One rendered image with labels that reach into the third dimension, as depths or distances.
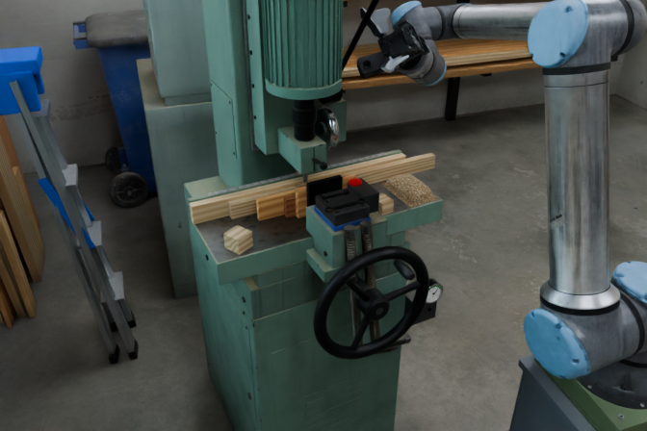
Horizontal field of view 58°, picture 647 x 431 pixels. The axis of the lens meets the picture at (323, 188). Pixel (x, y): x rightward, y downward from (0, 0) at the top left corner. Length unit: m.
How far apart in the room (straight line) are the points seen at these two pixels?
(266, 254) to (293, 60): 0.43
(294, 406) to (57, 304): 1.41
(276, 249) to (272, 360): 0.33
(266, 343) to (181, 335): 1.03
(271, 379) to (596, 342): 0.78
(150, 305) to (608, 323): 1.89
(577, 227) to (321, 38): 0.63
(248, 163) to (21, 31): 2.26
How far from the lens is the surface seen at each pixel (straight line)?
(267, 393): 1.60
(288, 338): 1.50
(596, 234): 1.22
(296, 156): 1.40
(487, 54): 3.84
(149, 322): 2.56
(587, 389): 1.51
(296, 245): 1.34
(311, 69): 1.27
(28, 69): 1.90
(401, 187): 1.51
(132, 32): 3.00
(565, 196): 1.19
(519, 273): 2.86
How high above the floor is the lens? 1.65
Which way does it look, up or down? 29 degrees down
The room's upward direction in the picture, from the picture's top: straight up
